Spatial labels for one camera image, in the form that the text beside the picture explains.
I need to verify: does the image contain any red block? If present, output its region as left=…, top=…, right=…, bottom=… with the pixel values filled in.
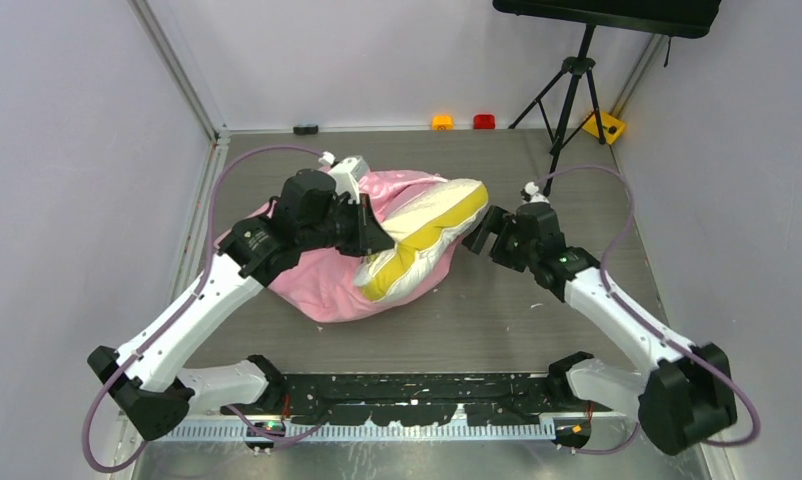
left=472, top=113, right=497, bottom=130

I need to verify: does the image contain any black panel on tripod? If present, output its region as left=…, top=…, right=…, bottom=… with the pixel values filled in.
left=492, top=0, right=721, bottom=39

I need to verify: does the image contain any aluminium frame rail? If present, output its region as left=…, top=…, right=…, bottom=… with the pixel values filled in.
left=186, top=401, right=605, bottom=439

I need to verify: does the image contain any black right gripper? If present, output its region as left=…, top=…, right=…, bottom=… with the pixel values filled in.
left=463, top=204, right=539, bottom=273

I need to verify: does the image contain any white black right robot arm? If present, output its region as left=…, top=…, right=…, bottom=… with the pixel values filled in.
left=463, top=203, right=738, bottom=455

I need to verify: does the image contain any small black wall device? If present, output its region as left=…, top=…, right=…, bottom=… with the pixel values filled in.
left=292, top=124, right=320, bottom=136

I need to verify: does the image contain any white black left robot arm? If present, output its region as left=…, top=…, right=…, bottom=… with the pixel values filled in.
left=88, top=165, right=395, bottom=441

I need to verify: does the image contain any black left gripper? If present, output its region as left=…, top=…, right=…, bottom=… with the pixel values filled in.
left=299, top=192, right=393, bottom=256

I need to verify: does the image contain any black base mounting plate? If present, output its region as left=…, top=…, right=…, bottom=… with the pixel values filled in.
left=219, top=372, right=614, bottom=429

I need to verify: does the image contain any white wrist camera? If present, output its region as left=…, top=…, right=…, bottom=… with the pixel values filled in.
left=520, top=181, right=549, bottom=204
left=318, top=151, right=369, bottom=204

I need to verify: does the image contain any black tripod stand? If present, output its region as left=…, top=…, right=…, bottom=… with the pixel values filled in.
left=508, top=24, right=608, bottom=195

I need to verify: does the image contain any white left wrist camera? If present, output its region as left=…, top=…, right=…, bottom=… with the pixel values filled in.
left=318, top=151, right=369, bottom=204

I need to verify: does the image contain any orange block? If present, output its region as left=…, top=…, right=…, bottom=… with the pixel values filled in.
left=430, top=115, right=454, bottom=131

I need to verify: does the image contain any yellow corner bracket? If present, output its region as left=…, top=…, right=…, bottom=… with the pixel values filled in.
left=581, top=112, right=626, bottom=145

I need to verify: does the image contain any white pillow with yellow trim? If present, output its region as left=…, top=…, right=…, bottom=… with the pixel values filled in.
left=353, top=178, right=489, bottom=304

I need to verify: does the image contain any pink floral pillowcase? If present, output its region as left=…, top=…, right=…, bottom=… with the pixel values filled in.
left=215, top=169, right=462, bottom=325

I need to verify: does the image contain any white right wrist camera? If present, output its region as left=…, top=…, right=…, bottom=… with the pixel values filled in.
left=520, top=181, right=549, bottom=204

